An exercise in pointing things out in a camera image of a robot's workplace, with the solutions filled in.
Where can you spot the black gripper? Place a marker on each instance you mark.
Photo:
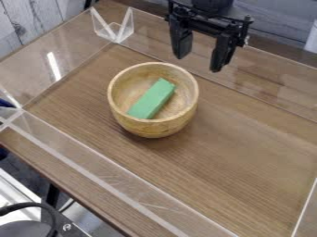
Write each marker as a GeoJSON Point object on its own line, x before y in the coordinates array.
{"type": "Point", "coordinates": [209, 16]}

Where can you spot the green rectangular block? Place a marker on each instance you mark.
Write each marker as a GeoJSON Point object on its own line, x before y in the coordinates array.
{"type": "Point", "coordinates": [153, 100]}

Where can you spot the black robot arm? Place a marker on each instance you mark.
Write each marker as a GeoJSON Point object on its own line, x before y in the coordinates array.
{"type": "Point", "coordinates": [214, 18]}

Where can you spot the brown wooden bowl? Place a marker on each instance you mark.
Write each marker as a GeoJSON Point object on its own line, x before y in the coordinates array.
{"type": "Point", "coordinates": [126, 88]}

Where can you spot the white object at right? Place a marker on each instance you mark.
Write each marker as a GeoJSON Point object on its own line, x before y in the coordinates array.
{"type": "Point", "coordinates": [311, 46]}

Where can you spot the blue object at edge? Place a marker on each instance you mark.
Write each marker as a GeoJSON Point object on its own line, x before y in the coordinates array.
{"type": "Point", "coordinates": [4, 103]}

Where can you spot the black table leg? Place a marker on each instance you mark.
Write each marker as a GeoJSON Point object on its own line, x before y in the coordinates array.
{"type": "Point", "coordinates": [53, 195]}

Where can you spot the clear acrylic tray wall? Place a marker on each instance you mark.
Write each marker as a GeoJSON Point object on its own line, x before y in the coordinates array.
{"type": "Point", "coordinates": [170, 150]}

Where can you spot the black metal bracket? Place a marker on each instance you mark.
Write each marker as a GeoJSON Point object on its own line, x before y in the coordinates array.
{"type": "Point", "coordinates": [63, 226]}

